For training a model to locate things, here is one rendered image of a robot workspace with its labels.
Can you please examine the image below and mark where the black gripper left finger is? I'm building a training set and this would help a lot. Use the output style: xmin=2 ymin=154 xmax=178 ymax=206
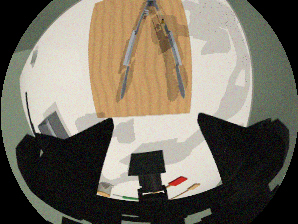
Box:
xmin=35 ymin=119 xmax=114 ymax=194

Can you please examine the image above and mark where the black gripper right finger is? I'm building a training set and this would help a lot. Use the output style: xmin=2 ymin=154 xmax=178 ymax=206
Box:
xmin=197 ymin=112 xmax=271 ymax=184

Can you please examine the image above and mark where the short white cylinder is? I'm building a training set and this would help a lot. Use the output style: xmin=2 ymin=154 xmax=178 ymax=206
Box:
xmin=28 ymin=51 xmax=37 ymax=64

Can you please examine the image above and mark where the wooden cutting board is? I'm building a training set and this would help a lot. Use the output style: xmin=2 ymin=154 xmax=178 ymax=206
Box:
xmin=88 ymin=0 xmax=193 ymax=119

